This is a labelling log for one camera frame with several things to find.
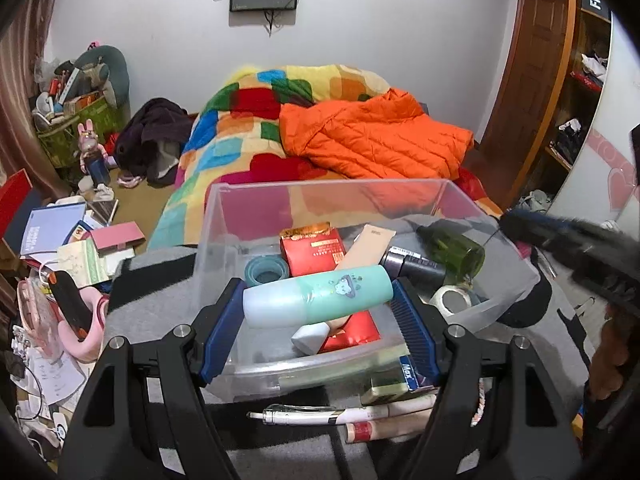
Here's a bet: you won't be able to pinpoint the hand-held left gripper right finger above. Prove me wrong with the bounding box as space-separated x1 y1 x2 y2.
390 279 584 480

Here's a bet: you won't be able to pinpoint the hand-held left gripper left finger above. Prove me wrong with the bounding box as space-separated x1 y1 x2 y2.
59 277 248 480

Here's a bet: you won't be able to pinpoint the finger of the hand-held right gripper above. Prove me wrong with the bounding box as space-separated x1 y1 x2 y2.
499 209 581 256

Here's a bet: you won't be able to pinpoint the white tape roll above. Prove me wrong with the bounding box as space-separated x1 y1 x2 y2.
430 285 473 318

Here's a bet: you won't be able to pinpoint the dark grey cylindrical bottle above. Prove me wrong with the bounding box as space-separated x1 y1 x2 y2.
379 246 447 291

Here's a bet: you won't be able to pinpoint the blue tape roll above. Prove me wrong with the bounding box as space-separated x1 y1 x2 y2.
245 255 290 288

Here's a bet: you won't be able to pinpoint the dark green glass bottle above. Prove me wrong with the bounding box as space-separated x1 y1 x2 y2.
416 220 486 278

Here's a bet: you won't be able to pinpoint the clear plastic storage bin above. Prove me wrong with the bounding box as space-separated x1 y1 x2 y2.
192 178 542 403

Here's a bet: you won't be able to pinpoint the beige tube with white cap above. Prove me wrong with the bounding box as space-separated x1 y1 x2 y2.
290 224 397 356

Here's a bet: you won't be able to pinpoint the mint green bottle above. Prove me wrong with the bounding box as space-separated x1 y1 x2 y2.
242 265 395 329

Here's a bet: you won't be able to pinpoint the red foil tea packet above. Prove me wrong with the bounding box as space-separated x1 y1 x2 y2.
279 222 382 353

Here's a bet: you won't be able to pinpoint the person's right hand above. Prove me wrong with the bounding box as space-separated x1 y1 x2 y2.
587 305 640 431

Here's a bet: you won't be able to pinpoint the white shoes pair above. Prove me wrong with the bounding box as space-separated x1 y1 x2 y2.
517 190 553 213

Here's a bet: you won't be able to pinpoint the small blue black box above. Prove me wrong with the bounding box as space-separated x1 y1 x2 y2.
399 355 436 392

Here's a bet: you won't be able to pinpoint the green white mahjong tile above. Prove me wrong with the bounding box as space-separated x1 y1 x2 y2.
361 377 408 406

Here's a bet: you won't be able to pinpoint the grey black blanket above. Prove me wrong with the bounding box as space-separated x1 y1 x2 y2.
102 212 596 480

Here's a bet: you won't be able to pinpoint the white wardrobe door pink hearts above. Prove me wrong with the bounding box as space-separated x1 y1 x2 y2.
545 25 640 241

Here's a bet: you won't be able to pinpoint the cream tube with red band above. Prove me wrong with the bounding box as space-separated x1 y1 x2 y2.
344 412 431 445

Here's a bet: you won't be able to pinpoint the white pen-shaped device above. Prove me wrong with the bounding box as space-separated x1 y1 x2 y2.
247 394 438 427

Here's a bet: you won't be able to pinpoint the pink flat box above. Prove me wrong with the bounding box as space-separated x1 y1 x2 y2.
90 221 146 256

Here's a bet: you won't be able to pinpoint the wooden shelf unit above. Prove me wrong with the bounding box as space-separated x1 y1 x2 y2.
542 0 613 176

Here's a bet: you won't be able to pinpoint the black orange handheld tool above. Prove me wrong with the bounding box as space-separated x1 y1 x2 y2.
50 270 96 341

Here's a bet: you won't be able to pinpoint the green white booklet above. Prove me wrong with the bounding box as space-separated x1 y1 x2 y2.
56 239 118 291

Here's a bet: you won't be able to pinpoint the wooden door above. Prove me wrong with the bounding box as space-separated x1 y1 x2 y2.
477 0 578 206

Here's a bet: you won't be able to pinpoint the white paper sheets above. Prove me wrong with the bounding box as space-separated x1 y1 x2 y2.
20 345 96 411

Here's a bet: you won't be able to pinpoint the orange down jacket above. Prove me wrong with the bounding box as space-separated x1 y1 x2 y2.
278 88 475 181

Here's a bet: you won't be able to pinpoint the pink transparent bag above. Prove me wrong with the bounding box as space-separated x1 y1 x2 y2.
17 277 63 361

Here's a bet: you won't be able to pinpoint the white charger device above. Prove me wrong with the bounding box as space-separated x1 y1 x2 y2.
50 412 71 448

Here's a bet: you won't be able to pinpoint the blue white notebook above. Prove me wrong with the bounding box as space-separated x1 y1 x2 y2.
20 204 87 256

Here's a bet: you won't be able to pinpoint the colourful patchwork quilt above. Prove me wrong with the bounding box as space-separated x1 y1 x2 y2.
147 64 501 261

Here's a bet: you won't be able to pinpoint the blue drink bottle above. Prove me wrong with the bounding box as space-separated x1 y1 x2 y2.
86 152 112 187

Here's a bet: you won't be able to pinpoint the dark clothes pile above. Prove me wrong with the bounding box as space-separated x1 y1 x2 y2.
114 97 193 188

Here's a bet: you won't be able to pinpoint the pink rabbit toy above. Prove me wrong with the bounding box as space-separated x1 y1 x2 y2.
77 119 108 171

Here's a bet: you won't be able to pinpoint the red box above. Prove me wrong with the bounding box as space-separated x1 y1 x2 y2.
0 169 33 241

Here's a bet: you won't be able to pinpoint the green basket of clutter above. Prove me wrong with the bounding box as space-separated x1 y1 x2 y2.
35 95 126 168

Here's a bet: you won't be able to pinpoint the grey green neck pillow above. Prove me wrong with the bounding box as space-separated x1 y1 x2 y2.
72 45 132 108

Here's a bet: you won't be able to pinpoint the striped brown curtain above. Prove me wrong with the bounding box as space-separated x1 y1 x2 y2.
0 0 76 201

